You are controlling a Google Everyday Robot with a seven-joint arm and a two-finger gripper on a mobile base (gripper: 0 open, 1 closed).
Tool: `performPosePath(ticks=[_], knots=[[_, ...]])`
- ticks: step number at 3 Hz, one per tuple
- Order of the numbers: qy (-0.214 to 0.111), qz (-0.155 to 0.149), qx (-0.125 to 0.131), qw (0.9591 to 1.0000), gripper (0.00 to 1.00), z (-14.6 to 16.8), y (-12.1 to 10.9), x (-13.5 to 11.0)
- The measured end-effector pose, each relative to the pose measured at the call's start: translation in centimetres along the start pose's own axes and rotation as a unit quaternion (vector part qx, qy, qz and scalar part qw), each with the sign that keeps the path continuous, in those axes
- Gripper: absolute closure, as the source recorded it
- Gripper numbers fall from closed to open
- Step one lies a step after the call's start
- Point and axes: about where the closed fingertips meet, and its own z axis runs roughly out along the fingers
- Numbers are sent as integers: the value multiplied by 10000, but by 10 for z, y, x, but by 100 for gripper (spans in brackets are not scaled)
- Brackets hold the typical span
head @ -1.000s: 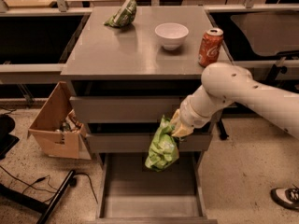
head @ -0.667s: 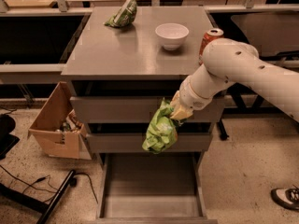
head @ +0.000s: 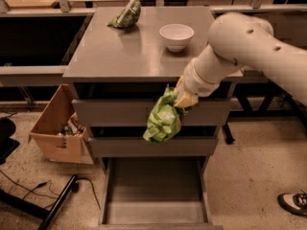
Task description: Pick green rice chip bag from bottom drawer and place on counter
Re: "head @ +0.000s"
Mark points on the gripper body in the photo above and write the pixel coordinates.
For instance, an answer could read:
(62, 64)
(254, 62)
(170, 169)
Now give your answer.
(196, 82)

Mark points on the green rice chip bag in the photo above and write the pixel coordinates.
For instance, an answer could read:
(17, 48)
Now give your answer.
(165, 119)

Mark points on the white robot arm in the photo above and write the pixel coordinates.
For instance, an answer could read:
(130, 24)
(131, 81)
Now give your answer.
(235, 41)

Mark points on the grey drawer cabinet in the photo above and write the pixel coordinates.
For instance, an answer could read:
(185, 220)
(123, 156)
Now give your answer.
(112, 64)

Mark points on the grey bottom drawer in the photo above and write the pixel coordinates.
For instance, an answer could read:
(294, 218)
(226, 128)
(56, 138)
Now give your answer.
(155, 193)

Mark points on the grey drawer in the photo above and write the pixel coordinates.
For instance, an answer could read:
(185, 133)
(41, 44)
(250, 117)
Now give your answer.
(136, 147)
(155, 193)
(135, 113)

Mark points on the grey middle drawer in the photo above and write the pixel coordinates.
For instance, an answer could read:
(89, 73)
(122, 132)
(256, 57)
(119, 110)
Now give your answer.
(136, 147)

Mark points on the grey top drawer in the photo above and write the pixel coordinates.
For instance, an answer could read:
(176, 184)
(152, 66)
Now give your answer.
(135, 113)

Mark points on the green chip bag on counter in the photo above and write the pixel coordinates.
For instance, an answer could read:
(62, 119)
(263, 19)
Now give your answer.
(128, 17)

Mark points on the white bowl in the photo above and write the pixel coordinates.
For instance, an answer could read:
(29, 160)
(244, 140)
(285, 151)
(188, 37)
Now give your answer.
(176, 37)

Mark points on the cardboard box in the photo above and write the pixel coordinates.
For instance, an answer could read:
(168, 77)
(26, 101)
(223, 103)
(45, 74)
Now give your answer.
(58, 133)

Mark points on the grey white sneaker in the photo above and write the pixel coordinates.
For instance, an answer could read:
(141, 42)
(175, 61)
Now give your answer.
(295, 204)

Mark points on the black office chair base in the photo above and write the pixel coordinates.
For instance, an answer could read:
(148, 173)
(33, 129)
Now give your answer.
(7, 144)

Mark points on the black table leg frame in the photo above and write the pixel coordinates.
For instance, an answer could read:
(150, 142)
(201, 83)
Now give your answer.
(259, 100)

